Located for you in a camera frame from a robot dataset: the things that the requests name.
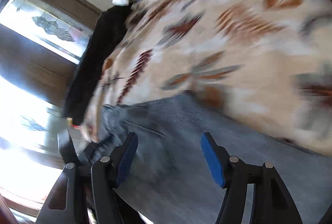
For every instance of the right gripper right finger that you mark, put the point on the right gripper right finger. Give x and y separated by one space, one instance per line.
272 202

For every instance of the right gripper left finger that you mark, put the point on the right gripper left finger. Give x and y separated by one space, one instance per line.
67 200

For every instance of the grey denim pants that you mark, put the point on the grey denim pants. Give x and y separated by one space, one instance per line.
169 180

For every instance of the leaf pattern blanket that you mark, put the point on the leaf pattern blanket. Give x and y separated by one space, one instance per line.
264 63

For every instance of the black garment on left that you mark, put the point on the black garment on left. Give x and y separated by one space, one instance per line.
109 31

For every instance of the stained glass window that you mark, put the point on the stained glass window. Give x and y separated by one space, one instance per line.
47 26

